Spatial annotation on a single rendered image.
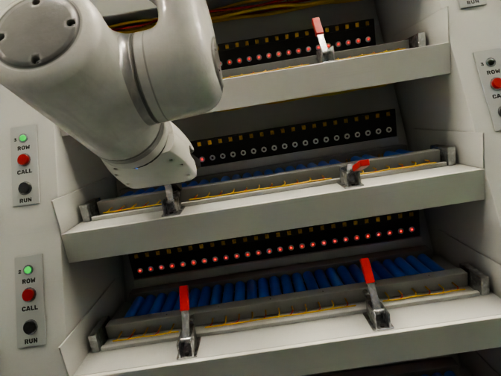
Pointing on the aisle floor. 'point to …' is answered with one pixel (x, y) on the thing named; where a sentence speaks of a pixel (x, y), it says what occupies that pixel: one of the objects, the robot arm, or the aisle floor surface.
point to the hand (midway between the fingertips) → (173, 178)
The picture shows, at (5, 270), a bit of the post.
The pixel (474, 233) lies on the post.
